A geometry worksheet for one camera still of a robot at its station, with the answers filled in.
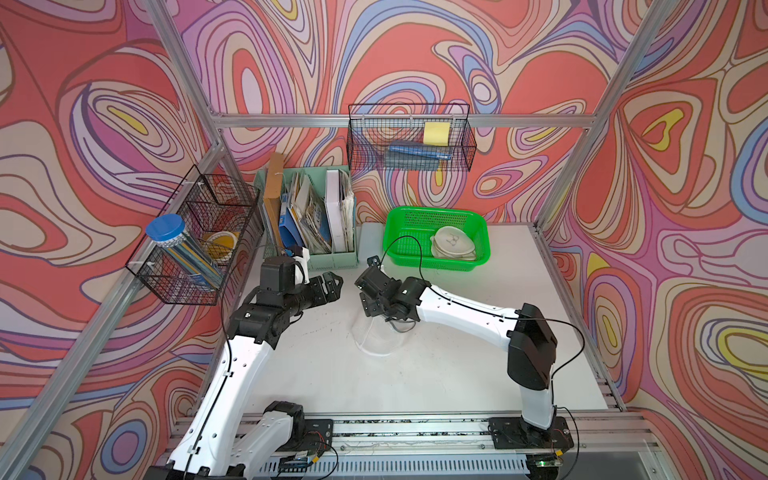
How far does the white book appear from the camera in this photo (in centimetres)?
93

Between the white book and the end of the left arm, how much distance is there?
0.34 m

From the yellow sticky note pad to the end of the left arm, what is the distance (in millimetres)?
560

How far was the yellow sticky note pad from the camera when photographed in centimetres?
90

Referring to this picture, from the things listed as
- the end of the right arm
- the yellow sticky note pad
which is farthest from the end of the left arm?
the yellow sticky note pad

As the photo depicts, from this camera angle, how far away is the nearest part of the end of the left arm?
0.53m

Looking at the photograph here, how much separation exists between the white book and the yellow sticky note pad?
31 centimetres
